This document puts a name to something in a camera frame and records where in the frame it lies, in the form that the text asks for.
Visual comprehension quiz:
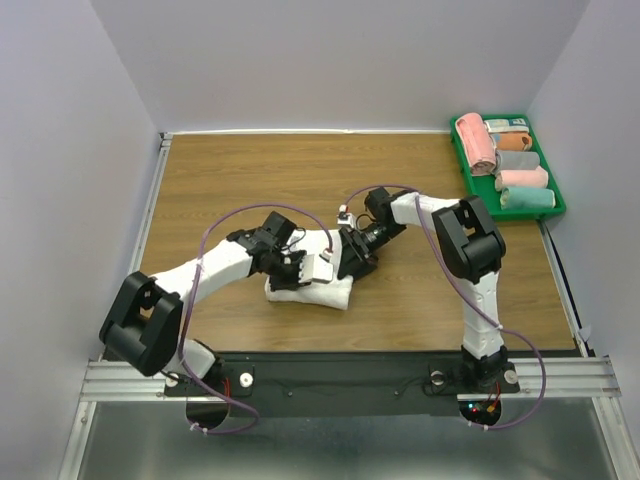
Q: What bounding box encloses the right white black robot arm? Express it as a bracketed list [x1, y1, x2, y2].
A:
[337, 185, 508, 390]

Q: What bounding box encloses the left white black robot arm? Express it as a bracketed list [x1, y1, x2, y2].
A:
[99, 211, 305, 394]

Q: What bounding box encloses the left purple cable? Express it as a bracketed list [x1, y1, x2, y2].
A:
[177, 203, 335, 435]

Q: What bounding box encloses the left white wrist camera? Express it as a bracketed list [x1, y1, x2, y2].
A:
[298, 251, 334, 285]

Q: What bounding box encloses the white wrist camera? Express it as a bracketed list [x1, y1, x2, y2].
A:
[336, 204, 356, 229]
[298, 251, 334, 285]

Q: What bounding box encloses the short pink rolled towel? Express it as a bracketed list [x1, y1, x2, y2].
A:
[494, 166, 549, 191]

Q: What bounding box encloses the teal rolled towel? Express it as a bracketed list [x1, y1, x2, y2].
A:
[499, 187, 556, 210]

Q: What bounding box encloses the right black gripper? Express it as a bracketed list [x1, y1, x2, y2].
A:
[339, 221, 407, 283]

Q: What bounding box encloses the green plastic basket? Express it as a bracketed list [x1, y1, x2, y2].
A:
[450, 114, 566, 221]

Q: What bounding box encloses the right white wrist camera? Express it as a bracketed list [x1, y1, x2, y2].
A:
[336, 204, 356, 229]

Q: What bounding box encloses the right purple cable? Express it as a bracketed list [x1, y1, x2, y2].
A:
[337, 185, 547, 433]

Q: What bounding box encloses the purple cable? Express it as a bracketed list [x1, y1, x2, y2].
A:
[177, 203, 335, 435]
[337, 185, 547, 433]

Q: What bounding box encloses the grey rolled towel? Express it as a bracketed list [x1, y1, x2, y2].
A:
[495, 150, 540, 172]

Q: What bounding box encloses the aluminium frame rail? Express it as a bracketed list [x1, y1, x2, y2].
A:
[54, 129, 236, 480]

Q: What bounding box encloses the orange rolled towel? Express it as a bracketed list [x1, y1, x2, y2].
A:
[492, 132, 533, 152]

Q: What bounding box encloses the white blue patterned towel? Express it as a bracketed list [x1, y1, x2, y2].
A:
[483, 117, 530, 134]

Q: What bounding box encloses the long pink rolled towel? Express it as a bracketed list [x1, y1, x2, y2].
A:
[455, 112, 496, 176]

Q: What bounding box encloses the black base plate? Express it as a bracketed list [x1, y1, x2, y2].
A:
[132, 351, 519, 427]

